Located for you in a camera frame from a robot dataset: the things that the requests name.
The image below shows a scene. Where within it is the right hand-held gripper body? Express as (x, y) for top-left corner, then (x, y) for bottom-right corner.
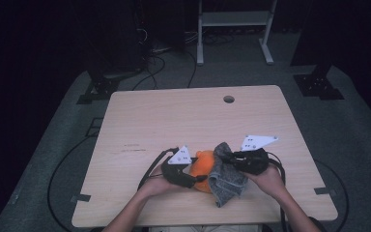
(231, 134), (279, 176)

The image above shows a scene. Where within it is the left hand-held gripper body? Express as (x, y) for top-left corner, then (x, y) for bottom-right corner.
(160, 144), (198, 189)

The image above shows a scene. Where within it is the orange plush toy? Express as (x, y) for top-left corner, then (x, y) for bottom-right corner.
(187, 149), (217, 194)

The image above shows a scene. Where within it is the grey cloth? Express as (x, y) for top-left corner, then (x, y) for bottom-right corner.
(208, 141), (250, 209)

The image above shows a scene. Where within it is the person's left hand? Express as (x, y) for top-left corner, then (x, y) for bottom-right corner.
(139, 165), (182, 198)

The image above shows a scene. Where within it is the person's right hand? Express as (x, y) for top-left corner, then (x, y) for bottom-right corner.
(243, 163), (288, 201)

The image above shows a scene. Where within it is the black tape strip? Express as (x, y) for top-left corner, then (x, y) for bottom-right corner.
(70, 193), (92, 203)
(314, 187), (338, 198)

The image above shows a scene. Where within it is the black stand base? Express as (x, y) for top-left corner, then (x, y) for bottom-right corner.
(76, 67), (144, 105)
(291, 63), (346, 101)

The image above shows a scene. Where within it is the left hand-held gripper black cable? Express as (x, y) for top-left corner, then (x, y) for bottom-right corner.
(136, 146), (180, 191)

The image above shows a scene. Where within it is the hand-held gripper black cable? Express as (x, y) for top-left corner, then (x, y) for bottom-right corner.
(265, 151), (289, 232)
(136, 146), (180, 191)

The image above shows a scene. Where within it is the right hand-held gripper black cable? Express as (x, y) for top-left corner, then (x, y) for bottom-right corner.
(265, 151), (289, 232)

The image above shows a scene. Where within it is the black floor cable loop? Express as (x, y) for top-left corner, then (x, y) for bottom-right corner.
(313, 159), (350, 232)
(46, 134), (95, 232)

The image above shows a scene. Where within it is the black floor cables bundle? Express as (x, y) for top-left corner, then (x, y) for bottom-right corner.
(131, 28), (235, 91)

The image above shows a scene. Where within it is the white metal stand frame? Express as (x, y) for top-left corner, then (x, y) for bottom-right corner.
(196, 0), (278, 67)

